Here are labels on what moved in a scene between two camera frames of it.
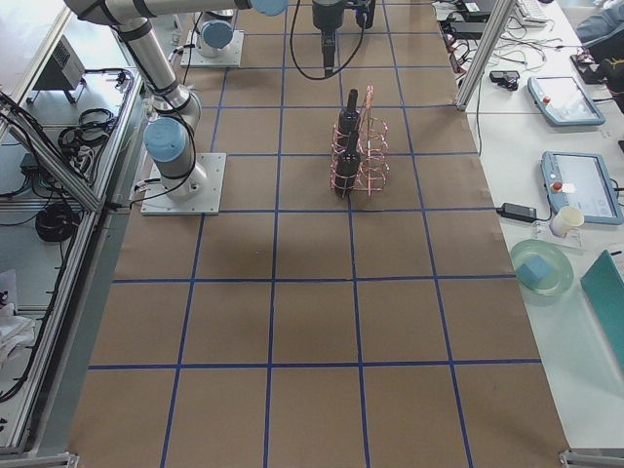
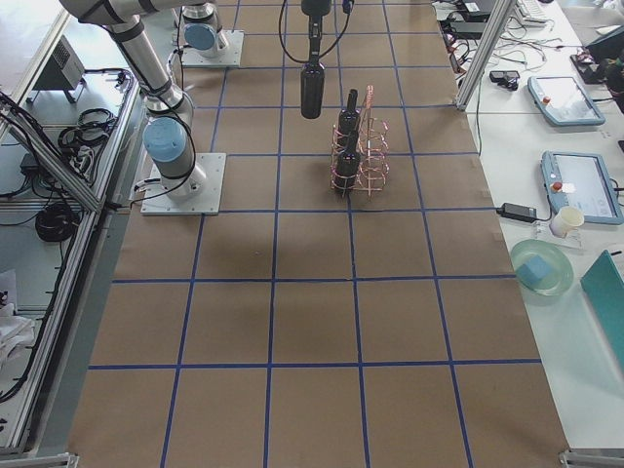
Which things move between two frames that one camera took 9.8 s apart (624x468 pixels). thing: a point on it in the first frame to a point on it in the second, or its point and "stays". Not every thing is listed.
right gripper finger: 329,49 to 316,25
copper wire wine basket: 360,157 stays
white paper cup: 567,218 stays
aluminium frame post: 493,37 stays
